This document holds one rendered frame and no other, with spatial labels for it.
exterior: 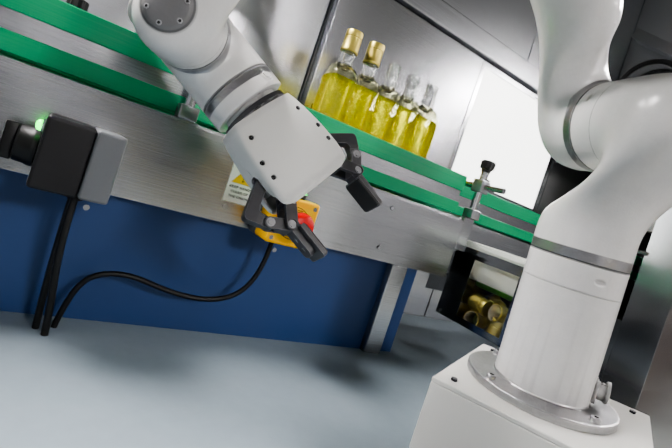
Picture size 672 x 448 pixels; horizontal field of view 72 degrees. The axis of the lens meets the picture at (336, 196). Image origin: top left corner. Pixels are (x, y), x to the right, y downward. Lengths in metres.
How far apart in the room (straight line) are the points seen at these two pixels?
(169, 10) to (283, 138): 0.16
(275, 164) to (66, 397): 0.30
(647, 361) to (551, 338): 1.07
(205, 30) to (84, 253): 0.38
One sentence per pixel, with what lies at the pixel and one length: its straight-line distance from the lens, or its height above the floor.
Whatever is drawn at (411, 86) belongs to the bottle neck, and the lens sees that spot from 1.03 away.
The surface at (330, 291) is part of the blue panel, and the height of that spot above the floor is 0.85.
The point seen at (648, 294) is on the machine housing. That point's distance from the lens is 1.71.
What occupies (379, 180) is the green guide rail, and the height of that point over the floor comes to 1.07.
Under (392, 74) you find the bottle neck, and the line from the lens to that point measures 1.00.
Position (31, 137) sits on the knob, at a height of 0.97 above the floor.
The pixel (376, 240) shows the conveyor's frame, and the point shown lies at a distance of 0.84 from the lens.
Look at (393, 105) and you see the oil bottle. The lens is 0.98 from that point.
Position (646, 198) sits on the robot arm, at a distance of 0.63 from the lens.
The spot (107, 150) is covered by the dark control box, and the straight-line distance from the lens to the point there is 0.57.
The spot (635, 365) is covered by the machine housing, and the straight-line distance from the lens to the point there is 1.71.
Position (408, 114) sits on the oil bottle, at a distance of 1.00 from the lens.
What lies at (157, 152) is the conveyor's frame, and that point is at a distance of 0.66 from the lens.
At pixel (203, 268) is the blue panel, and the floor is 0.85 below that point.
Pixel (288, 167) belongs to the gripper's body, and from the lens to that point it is 0.47.
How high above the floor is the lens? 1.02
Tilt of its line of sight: 1 degrees down
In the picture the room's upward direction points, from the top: 18 degrees clockwise
